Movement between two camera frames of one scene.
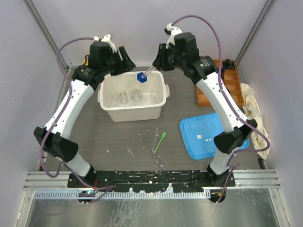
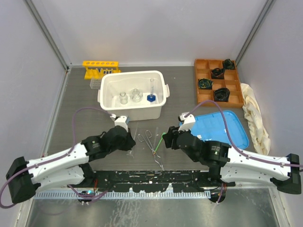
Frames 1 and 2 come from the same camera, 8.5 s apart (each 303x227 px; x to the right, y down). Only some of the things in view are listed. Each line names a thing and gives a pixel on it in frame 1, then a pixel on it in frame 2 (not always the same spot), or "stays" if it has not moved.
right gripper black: x=159 y=62 → x=172 y=133
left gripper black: x=124 y=65 → x=130 y=142
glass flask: x=136 y=96 stays
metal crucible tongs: x=148 y=135 stays
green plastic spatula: x=163 y=135 stays
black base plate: x=150 y=180 stays
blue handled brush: x=142 y=77 → x=151 y=98
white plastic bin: x=129 y=100 stays
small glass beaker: x=123 y=98 stays
